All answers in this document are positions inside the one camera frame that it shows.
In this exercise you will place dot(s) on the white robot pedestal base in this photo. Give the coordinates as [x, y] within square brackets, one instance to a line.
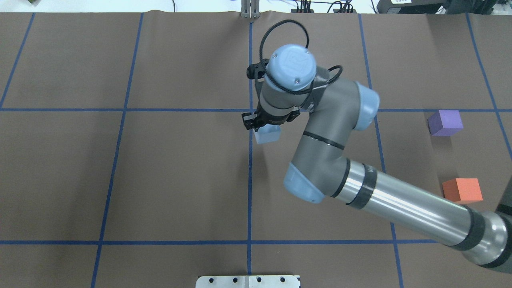
[249, 281]

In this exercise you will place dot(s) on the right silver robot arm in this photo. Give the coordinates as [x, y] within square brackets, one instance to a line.
[290, 80]

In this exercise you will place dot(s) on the purple foam block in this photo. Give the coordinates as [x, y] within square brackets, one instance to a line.
[445, 123]

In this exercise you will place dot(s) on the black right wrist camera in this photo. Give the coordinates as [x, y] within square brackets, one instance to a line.
[257, 71]

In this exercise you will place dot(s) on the aluminium frame post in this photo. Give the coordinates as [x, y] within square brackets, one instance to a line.
[250, 9]

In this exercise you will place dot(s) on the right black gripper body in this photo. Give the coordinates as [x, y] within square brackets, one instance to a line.
[273, 118]

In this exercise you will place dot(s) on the light blue foam block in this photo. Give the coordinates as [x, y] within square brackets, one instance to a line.
[267, 134]

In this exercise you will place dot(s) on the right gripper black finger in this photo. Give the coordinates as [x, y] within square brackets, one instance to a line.
[250, 121]

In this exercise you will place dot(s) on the orange foam block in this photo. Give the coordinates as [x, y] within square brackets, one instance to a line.
[462, 190]

